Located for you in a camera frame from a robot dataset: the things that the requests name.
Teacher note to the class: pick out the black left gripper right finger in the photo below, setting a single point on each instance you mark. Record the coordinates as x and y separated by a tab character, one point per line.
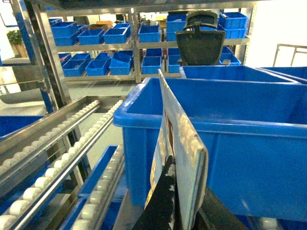
213	215

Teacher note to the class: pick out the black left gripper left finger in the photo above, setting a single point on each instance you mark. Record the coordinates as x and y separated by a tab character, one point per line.
159	214

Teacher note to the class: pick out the flower gift bag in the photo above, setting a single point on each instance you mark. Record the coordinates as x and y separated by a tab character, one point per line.
178	138

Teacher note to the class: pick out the large blue plastic bin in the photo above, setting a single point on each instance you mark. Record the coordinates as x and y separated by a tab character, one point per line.
255	133

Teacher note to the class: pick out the black mesh office chair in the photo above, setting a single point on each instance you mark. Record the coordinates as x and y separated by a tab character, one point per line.
200	43

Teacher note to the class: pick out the steel shelving rack with bins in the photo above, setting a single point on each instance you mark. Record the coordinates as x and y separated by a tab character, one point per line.
34	15

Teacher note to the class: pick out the potted green plant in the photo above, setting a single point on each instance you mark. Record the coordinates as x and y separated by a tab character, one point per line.
15	37

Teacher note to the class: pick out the white roller conveyor rail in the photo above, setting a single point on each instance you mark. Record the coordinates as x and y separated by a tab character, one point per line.
20	213

